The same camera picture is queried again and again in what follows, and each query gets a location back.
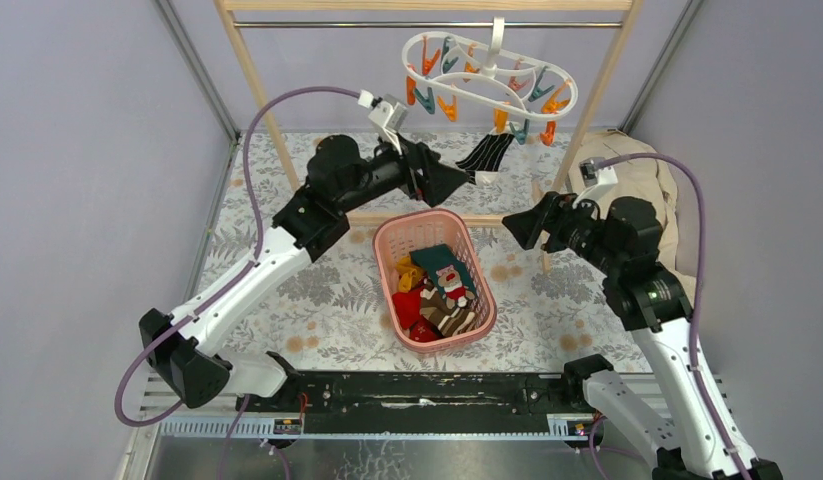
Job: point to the red santa sock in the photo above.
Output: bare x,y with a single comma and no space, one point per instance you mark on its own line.
407,306

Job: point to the beige cloth pile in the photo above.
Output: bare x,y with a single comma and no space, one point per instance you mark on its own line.
648,179

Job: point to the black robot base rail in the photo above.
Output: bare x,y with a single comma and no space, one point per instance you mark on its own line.
358,403

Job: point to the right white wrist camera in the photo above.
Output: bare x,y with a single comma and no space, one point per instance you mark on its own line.
598,181

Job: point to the teal sock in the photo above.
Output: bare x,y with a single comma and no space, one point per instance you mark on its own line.
448,274

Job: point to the pink plastic laundry basket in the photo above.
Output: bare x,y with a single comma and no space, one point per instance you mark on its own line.
399,236

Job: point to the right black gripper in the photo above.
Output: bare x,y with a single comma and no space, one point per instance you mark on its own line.
553,212

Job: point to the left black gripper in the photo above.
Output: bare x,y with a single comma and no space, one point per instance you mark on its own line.
414,183

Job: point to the white clip sock hanger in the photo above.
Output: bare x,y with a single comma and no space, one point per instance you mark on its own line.
444,70

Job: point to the mustard yellow sock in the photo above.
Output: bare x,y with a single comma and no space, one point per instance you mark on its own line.
410,274

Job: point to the orange clothes peg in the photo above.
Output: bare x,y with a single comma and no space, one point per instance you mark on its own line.
547,136

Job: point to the wooden clothes rack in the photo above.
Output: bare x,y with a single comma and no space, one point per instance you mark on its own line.
629,10

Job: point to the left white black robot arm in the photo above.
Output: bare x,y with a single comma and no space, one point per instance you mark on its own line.
186,346

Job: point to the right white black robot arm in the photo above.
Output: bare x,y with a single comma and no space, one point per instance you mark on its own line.
698,439

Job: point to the floral patterned floor mat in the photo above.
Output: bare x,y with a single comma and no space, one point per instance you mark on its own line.
333,314

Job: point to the black white striped sock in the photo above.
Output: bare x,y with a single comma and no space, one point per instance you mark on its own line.
483,163

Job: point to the brown white striped sock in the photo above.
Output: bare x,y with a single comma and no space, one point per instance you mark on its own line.
448,321

